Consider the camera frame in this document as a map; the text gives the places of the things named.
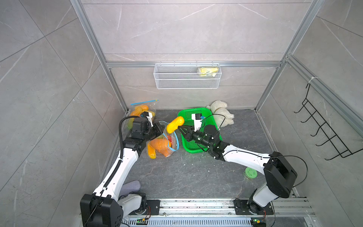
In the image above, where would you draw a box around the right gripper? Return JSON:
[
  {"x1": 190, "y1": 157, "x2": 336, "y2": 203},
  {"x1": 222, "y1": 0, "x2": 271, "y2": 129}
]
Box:
[{"x1": 179, "y1": 124, "x2": 213, "y2": 150}]

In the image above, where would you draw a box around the red mango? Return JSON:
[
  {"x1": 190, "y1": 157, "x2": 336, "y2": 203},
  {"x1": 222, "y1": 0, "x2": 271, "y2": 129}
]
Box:
[{"x1": 167, "y1": 135, "x2": 173, "y2": 147}]

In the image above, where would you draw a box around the small yellow orange mango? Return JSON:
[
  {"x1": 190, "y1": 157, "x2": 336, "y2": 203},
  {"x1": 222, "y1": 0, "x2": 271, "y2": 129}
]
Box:
[{"x1": 166, "y1": 116, "x2": 185, "y2": 134}]

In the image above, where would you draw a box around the clear zip-top bag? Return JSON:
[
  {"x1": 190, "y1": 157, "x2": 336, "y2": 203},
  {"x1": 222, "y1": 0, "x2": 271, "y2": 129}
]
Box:
[
  {"x1": 130, "y1": 99, "x2": 158, "y2": 122},
  {"x1": 147, "y1": 121, "x2": 180, "y2": 159}
]

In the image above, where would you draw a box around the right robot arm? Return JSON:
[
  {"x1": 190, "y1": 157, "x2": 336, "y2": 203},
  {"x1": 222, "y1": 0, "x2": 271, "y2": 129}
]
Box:
[{"x1": 167, "y1": 114, "x2": 298, "y2": 215}]

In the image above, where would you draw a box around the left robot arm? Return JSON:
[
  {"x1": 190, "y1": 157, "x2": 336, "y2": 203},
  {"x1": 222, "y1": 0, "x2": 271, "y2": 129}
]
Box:
[{"x1": 80, "y1": 112, "x2": 165, "y2": 227}]

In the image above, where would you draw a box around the green plastic basket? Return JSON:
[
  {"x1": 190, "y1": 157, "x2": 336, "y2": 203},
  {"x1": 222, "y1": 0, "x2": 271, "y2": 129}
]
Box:
[{"x1": 177, "y1": 107, "x2": 221, "y2": 154}]

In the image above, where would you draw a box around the white plush toy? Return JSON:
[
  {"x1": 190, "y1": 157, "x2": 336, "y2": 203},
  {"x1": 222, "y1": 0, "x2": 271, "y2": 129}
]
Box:
[{"x1": 206, "y1": 100, "x2": 234, "y2": 128}]

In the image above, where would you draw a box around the grey purple cloth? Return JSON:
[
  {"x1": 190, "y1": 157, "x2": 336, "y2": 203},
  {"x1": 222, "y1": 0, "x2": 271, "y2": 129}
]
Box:
[{"x1": 119, "y1": 180, "x2": 141, "y2": 197}]

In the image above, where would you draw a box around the green round disc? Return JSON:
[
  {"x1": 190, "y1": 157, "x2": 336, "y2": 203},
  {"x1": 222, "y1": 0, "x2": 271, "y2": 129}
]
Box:
[{"x1": 244, "y1": 167, "x2": 258, "y2": 180}]

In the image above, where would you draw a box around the white wire wall basket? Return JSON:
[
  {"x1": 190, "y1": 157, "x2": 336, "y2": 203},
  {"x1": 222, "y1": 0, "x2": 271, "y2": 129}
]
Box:
[{"x1": 153, "y1": 63, "x2": 222, "y2": 89}]

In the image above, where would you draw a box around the yellow sponge in wire basket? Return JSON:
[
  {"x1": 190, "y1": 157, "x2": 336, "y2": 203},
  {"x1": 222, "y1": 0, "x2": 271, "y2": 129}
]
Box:
[{"x1": 197, "y1": 67, "x2": 219, "y2": 77}]

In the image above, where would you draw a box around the metal base rail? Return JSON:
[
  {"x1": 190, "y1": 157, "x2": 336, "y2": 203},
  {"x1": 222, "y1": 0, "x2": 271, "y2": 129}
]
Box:
[{"x1": 76, "y1": 198, "x2": 315, "y2": 227}]

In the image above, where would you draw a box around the black wall hook rack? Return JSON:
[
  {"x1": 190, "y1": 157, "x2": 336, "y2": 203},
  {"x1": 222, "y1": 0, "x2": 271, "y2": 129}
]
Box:
[{"x1": 294, "y1": 83, "x2": 363, "y2": 161}]

